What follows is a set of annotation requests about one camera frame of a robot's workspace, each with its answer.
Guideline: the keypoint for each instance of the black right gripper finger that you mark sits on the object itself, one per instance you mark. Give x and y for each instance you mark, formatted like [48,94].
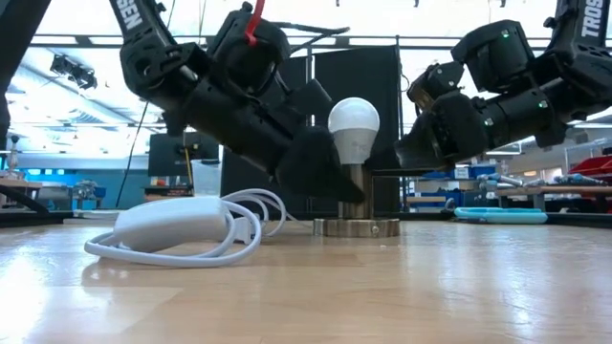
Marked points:
[387,162]
[423,148]

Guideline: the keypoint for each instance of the small wooden table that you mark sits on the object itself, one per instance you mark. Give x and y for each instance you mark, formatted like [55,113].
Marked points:
[19,184]

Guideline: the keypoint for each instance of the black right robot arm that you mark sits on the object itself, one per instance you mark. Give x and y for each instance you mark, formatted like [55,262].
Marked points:
[526,110]

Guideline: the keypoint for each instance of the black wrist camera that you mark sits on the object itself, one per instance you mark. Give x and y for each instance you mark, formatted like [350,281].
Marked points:
[308,102]
[432,86]

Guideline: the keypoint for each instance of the black ceiling camera rig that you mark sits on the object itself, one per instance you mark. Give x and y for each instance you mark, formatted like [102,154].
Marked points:
[74,71]

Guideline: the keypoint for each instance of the clear plastic bin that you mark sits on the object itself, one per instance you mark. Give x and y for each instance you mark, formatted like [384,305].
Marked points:
[208,179]

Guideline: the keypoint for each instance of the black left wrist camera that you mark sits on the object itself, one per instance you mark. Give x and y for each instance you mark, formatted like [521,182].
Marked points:
[308,102]

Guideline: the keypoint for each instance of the grey stand with black knob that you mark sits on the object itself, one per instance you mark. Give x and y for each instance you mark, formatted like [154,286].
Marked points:
[14,153]

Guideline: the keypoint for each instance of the red zip tie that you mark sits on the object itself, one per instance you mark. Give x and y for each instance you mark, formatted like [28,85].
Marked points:
[253,28]

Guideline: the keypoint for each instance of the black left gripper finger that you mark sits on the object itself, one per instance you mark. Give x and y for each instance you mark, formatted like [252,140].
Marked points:
[315,167]

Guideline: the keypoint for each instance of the white light bulb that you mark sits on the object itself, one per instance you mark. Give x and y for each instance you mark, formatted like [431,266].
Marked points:
[354,119]

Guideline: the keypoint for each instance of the red storage bin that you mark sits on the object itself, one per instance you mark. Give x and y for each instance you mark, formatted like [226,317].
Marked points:
[593,167]

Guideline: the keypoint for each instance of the long wooden workbench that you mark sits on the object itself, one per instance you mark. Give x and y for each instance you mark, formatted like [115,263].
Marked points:
[554,191]

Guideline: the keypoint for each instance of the brass lamp socket base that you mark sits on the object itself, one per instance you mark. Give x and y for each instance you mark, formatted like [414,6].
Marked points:
[356,228]

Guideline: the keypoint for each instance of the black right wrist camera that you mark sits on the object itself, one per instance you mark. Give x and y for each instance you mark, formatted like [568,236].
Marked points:
[432,86]

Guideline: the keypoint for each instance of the blue storage bin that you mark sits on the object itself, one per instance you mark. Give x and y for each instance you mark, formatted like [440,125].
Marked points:
[440,175]
[484,171]

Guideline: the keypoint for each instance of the black monitor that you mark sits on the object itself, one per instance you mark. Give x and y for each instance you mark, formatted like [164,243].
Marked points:
[165,153]

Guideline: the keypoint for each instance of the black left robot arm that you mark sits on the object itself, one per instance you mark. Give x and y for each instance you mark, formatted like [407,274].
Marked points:
[143,62]

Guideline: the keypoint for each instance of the black curtain divider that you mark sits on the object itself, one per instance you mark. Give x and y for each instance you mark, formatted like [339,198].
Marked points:
[363,71]

